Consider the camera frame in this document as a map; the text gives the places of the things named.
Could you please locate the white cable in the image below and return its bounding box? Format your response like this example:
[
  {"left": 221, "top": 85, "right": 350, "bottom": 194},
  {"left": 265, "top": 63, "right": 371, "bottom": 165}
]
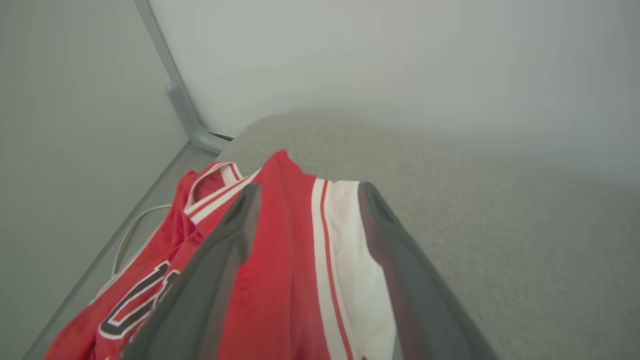
[{"left": 111, "top": 203, "right": 174, "bottom": 279}]

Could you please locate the red basketball jersey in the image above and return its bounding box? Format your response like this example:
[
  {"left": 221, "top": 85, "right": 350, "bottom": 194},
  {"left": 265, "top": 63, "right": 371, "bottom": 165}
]
[{"left": 44, "top": 149, "right": 403, "bottom": 360}]

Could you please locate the grey metal frame post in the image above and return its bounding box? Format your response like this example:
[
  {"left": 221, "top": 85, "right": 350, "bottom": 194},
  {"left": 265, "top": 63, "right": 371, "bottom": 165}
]
[{"left": 133, "top": 0, "right": 235, "bottom": 154}]

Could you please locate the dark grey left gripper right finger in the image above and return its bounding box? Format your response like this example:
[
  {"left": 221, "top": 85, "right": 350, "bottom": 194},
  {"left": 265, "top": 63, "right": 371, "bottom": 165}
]
[{"left": 357, "top": 182, "right": 501, "bottom": 360}]

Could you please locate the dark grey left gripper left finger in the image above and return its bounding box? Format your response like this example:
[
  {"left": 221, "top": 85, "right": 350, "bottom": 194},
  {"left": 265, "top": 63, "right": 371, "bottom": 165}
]
[{"left": 120, "top": 183, "right": 262, "bottom": 360}]

